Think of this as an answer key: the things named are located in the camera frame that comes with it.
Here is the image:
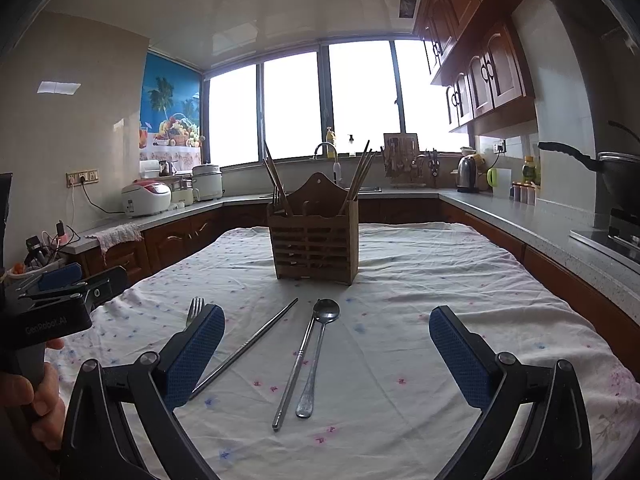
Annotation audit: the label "black charger with cables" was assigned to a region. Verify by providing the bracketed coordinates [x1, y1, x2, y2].
[24, 219, 82, 267]

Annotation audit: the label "white electric cooker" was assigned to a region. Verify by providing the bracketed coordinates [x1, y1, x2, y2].
[191, 162, 224, 202]

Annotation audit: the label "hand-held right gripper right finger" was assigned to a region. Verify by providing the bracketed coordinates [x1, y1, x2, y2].
[428, 305, 593, 480]

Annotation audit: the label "metal chopstick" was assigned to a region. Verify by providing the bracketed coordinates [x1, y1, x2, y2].
[190, 298, 299, 401]
[271, 314, 317, 432]

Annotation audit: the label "wooden wall cabinets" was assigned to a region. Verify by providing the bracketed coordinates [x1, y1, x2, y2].
[412, 0, 537, 133]

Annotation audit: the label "metal spoon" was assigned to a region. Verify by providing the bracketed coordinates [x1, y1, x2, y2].
[295, 298, 341, 419]

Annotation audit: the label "white floral tablecloth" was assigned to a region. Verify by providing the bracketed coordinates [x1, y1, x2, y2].
[44, 222, 636, 480]

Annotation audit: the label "kitchen faucet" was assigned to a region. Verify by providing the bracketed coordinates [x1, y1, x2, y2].
[313, 142, 342, 184]

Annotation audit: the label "person's left hand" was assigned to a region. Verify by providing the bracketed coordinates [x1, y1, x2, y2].
[0, 337, 68, 446]

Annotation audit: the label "black power cable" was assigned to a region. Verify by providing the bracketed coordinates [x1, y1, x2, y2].
[79, 185, 126, 217]

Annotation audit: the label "white knitted cloth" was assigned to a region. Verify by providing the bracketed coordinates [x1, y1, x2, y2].
[92, 223, 143, 256]

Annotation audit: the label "wooden cutting board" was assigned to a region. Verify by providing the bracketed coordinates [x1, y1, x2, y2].
[383, 132, 419, 167]

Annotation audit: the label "metal fork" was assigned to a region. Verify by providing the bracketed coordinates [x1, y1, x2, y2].
[186, 297, 206, 328]

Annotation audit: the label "white and pink rice cooker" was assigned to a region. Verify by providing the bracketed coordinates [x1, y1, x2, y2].
[121, 181, 173, 218]

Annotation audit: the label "fruit and palm wall poster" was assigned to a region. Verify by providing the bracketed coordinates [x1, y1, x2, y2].
[139, 52, 202, 150]

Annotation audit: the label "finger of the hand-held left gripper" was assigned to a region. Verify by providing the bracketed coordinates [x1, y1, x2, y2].
[20, 261, 83, 297]
[75, 266, 129, 311]

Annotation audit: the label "wooden utensil holder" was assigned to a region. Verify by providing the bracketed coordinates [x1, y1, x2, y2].
[266, 172, 360, 286]

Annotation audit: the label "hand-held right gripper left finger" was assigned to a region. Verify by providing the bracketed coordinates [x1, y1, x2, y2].
[60, 304, 227, 480]

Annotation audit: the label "small white appliance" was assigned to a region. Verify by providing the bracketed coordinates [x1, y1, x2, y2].
[170, 179, 195, 207]

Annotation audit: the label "black wok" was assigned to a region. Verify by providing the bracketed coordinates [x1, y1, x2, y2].
[537, 141, 640, 210]

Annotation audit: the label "seasoning jar set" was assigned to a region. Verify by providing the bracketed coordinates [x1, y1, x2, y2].
[511, 182, 537, 206]

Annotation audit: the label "steel electric kettle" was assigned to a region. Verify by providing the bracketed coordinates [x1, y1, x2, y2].
[456, 155, 481, 194]

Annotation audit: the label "yellow green bottle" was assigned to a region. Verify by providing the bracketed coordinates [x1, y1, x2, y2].
[521, 156, 542, 186]

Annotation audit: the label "kitchen window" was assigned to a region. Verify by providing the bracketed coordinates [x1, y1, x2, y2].
[200, 37, 473, 168]

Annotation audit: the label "black panel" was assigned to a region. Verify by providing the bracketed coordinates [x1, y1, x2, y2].
[0, 172, 13, 267]

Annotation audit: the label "black gas stove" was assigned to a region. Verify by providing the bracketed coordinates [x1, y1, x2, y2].
[570, 207, 640, 261]

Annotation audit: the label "kitchen tool rack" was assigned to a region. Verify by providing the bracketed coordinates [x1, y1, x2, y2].
[382, 147, 443, 189]

